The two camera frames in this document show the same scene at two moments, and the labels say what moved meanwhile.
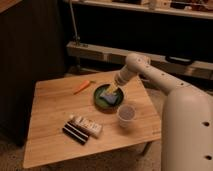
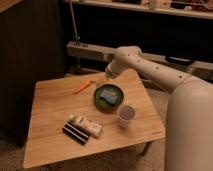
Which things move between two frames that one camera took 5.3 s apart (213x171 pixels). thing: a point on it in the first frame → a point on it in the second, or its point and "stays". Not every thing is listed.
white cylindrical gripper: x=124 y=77 → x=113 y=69
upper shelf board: x=197 y=14 stays
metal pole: x=76 y=36 stays
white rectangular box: x=91 y=128 stays
